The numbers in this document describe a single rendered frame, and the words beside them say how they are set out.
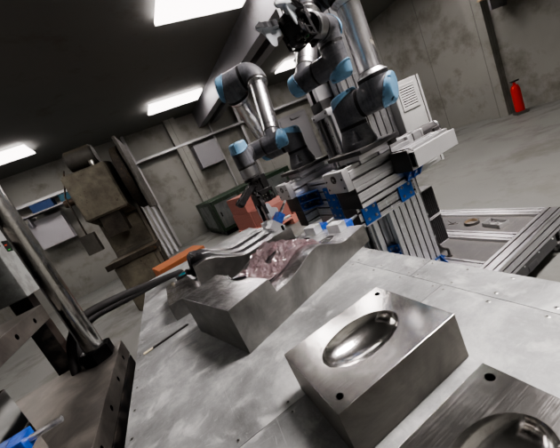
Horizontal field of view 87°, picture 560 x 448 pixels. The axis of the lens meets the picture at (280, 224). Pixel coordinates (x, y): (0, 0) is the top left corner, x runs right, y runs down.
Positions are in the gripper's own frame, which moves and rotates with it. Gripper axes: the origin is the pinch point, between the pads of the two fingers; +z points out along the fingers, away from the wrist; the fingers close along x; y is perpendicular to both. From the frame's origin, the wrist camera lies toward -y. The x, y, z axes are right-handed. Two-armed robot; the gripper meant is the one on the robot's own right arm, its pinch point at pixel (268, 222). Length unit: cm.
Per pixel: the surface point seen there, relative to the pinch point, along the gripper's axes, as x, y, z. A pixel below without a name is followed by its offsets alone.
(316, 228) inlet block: -30.6, 5.3, 3.5
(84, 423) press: -42, -73, 13
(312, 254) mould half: -52, -9, 2
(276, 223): -13.3, -1.3, -0.8
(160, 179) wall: 755, 12, -97
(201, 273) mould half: -17.7, -34.2, 0.9
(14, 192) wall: 740, -285, -194
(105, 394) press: -34, -69, 13
